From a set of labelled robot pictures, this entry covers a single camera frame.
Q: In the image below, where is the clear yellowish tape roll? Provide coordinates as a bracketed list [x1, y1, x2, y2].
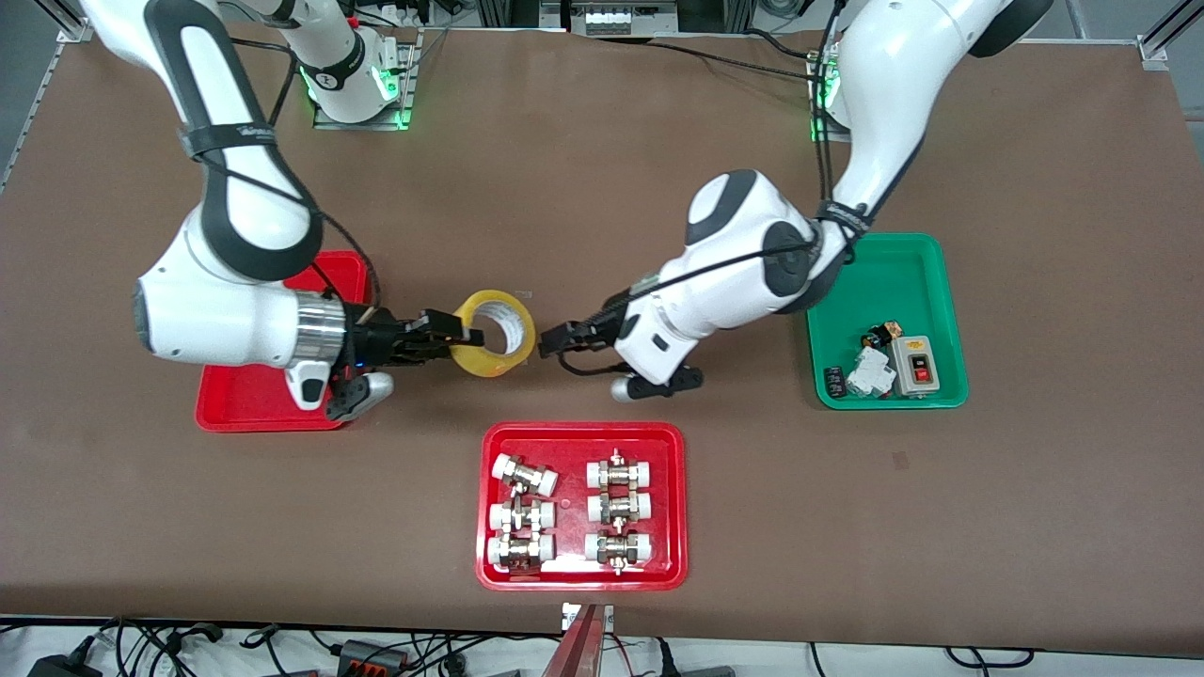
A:
[450, 290, 538, 379]

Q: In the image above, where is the empty red plastic tray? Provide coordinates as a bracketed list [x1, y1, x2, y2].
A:
[195, 250, 369, 433]

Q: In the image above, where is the red tray with fittings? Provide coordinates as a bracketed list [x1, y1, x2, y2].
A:
[475, 421, 689, 592]

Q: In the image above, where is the green plastic tray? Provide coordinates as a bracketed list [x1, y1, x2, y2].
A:
[806, 232, 970, 411]

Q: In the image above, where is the white capped metal pipe fitting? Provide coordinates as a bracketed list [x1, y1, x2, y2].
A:
[586, 449, 657, 490]
[587, 491, 654, 526]
[488, 498, 557, 535]
[486, 532, 556, 573]
[492, 453, 560, 497]
[584, 528, 655, 575]

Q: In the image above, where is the white circuit breaker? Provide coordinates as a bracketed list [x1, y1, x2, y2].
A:
[845, 348, 896, 397]

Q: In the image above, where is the black orange connector box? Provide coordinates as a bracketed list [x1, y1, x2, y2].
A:
[337, 639, 412, 674]

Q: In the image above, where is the grey power strip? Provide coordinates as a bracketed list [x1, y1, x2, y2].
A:
[567, 0, 680, 37]

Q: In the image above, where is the black power adapter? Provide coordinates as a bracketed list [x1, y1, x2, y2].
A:
[26, 653, 103, 677]

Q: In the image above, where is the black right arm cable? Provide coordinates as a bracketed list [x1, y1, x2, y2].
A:
[183, 56, 382, 316]

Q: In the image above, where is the reddish pole with metal bracket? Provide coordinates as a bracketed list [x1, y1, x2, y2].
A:
[540, 602, 615, 677]

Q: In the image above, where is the black table cable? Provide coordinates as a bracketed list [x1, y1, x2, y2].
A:
[647, 36, 833, 84]

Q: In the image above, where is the grey on-off switch box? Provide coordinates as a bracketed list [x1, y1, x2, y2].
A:
[889, 335, 942, 397]

